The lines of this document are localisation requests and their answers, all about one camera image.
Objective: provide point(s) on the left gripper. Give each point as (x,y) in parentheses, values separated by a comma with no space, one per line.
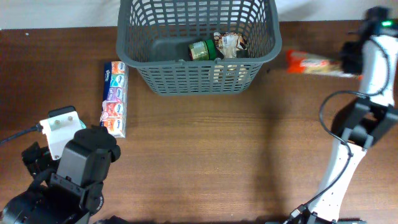
(93,126)

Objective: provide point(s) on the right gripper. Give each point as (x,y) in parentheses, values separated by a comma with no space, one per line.
(346,65)

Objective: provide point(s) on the colourful tissue pack box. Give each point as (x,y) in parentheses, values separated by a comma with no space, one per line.
(114,105)

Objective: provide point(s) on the orange spaghetti packet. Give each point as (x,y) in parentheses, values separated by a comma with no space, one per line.
(300,62)

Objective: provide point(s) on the beige snack bag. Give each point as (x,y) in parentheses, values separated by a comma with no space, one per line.
(227,45)

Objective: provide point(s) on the grey plastic basket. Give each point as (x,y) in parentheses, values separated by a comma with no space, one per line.
(154,37)

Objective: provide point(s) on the green lid glass jar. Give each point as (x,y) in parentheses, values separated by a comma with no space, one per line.
(203,50)

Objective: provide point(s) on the mint green packet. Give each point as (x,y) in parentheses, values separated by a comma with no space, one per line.
(83,125)

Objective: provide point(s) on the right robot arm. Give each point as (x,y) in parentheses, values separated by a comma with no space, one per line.
(364,121)

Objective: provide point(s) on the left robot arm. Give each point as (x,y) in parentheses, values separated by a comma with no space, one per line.
(68,189)

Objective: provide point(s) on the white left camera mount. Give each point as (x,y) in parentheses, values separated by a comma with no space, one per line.
(59,130)

